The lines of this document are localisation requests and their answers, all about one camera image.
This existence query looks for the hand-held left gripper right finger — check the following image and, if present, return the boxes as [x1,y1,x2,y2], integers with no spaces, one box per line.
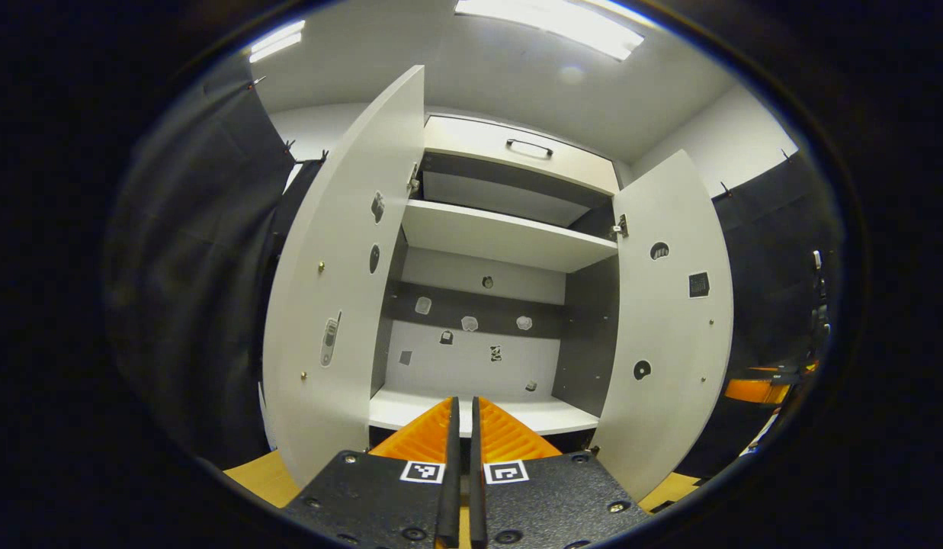
[470,396,651,549]

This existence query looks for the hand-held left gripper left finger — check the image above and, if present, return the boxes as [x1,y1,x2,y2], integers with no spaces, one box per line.
[281,396,462,549]

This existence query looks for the beige cabinet door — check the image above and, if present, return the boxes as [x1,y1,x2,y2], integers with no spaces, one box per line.
[261,65,426,489]
[589,149,735,502]

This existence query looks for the beige cabinet drawer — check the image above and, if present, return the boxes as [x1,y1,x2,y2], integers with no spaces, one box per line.
[424,114,621,195]

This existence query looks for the black backdrop cloth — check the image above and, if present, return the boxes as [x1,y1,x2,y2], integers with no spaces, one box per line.
[105,57,845,477]

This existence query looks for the long ceiling light panel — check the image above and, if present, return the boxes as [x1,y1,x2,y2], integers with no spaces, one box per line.
[454,0,646,62]

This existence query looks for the small ceiling light panel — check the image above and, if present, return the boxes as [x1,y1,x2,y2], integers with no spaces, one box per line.
[249,19,307,63]

